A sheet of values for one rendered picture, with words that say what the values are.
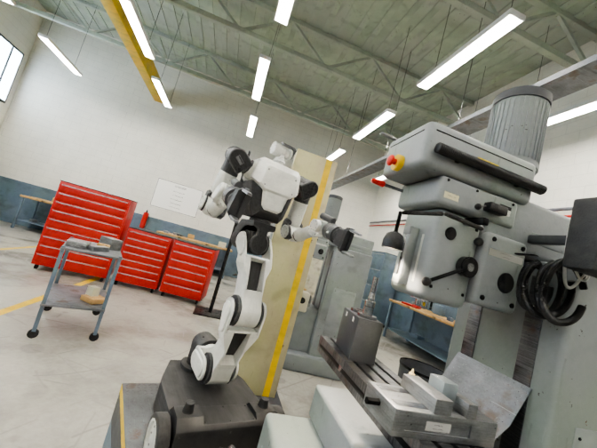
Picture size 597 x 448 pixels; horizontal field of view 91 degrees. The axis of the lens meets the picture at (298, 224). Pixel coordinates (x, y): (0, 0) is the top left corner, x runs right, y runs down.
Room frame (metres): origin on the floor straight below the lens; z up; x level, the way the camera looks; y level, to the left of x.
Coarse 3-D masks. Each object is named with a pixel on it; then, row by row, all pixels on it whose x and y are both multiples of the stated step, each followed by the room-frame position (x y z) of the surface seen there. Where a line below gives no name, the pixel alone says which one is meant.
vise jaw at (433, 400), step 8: (408, 376) 0.94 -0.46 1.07; (416, 376) 0.97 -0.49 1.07; (408, 384) 0.93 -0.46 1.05; (416, 384) 0.90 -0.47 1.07; (424, 384) 0.91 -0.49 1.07; (416, 392) 0.89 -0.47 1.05; (424, 392) 0.87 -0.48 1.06; (432, 392) 0.86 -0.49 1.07; (440, 392) 0.88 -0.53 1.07; (424, 400) 0.86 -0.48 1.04; (432, 400) 0.83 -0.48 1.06; (440, 400) 0.82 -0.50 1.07; (448, 400) 0.83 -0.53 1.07; (432, 408) 0.83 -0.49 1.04; (440, 408) 0.82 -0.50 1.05; (448, 408) 0.83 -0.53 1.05
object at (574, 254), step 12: (576, 204) 0.83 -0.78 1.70; (588, 204) 0.80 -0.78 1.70; (576, 216) 0.83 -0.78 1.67; (588, 216) 0.80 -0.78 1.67; (576, 228) 0.82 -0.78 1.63; (588, 228) 0.79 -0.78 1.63; (576, 240) 0.82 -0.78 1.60; (588, 240) 0.79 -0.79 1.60; (564, 252) 0.84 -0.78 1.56; (576, 252) 0.81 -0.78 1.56; (588, 252) 0.78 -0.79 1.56; (564, 264) 0.83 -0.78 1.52; (576, 264) 0.81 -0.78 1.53; (588, 264) 0.78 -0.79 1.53
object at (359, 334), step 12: (348, 312) 1.45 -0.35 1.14; (360, 312) 1.39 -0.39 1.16; (348, 324) 1.41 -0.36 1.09; (360, 324) 1.31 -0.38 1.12; (372, 324) 1.32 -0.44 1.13; (348, 336) 1.38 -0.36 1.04; (360, 336) 1.32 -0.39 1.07; (372, 336) 1.32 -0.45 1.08; (348, 348) 1.34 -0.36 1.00; (360, 348) 1.32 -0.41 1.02; (372, 348) 1.32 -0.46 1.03; (360, 360) 1.32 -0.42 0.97; (372, 360) 1.33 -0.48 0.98
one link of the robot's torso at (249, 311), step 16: (240, 240) 1.48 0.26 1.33; (240, 256) 1.46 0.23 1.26; (272, 256) 1.51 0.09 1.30; (240, 272) 1.47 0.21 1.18; (256, 272) 1.49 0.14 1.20; (240, 288) 1.43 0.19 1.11; (256, 288) 1.48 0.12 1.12; (240, 304) 1.37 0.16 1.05; (256, 304) 1.41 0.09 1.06; (240, 320) 1.37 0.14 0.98; (256, 320) 1.41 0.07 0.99
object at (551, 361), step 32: (480, 320) 1.25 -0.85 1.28; (512, 320) 1.12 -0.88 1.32; (544, 320) 1.01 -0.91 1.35; (480, 352) 1.22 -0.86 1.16; (512, 352) 1.10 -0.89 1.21; (544, 352) 1.00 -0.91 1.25; (576, 352) 0.95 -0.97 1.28; (544, 384) 0.98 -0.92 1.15; (576, 384) 0.96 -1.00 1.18; (544, 416) 0.96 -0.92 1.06; (576, 416) 0.96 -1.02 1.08
